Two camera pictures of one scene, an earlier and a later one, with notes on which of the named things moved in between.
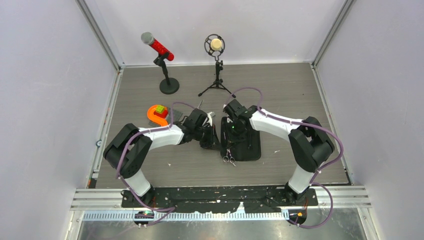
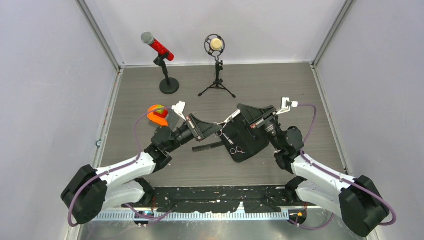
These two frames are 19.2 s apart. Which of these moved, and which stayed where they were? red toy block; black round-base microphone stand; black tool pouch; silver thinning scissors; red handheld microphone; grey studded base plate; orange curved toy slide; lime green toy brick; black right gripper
Moved: black right gripper; black tool pouch; silver thinning scissors
Stayed: lime green toy brick; red handheld microphone; grey studded base plate; orange curved toy slide; black round-base microphone stand; red toy block
